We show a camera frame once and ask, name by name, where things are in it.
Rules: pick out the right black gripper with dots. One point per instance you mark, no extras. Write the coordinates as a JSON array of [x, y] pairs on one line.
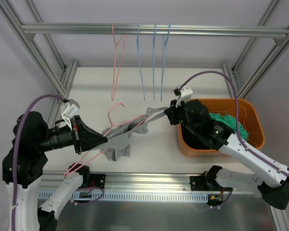
[[173, 113]]

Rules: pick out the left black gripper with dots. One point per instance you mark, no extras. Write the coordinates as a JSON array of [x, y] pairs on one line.
[[77, 134]]

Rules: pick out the black tank top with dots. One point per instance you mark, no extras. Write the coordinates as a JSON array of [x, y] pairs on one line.
[[190, 139]]

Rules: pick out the pink hanger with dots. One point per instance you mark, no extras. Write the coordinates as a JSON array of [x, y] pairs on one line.
[[115, 125], [118, 57]]

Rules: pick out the grey tank top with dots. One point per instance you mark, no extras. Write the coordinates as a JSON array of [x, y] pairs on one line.
[[118, 138]]

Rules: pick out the green tank top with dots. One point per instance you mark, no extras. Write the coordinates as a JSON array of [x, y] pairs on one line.
[[231, 122]]

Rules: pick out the blue hanger of red top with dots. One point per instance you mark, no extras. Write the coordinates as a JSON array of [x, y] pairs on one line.
[[164, 49]]

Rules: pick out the blue hanger of green top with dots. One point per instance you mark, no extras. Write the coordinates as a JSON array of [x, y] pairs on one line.
[[153, 61]]

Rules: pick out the blue hanger of white top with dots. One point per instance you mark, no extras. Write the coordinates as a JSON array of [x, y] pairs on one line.
[[139, 60]]

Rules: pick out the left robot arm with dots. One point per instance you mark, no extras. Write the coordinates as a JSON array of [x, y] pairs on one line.
[[22, 169]]

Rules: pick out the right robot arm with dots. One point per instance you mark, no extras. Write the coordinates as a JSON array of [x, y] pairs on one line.
[[269, 179]]

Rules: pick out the orange plastic basket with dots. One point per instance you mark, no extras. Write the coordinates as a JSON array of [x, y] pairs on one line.
[[247, 117]]

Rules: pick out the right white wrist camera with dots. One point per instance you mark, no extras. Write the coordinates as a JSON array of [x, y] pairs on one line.
[[183, 94]]

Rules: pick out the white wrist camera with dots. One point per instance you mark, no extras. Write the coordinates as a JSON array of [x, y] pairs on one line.
[[68, 110], [183, 94]]

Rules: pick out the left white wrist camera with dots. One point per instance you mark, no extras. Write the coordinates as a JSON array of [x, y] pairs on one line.
[[68, 110]]

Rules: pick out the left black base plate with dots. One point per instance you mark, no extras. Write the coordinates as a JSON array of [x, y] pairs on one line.
[[97, 180]]

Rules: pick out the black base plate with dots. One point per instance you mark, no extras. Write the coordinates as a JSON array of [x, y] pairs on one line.
[[97, 180], [199, 183]]

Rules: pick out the aluminium frame posts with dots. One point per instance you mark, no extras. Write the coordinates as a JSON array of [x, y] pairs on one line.
[[11, 16]]

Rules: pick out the white slotted cable duct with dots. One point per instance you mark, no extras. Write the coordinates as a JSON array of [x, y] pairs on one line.
[[134, 197]]

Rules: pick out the aluminium front rail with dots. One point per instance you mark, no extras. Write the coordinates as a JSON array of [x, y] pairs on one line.
[[168, 183]]

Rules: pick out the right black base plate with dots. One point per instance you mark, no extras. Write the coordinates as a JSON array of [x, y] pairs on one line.
[[199, 183]]

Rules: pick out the aluminium hanging rail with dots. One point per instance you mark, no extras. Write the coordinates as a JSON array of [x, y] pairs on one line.
[[163, 30]]

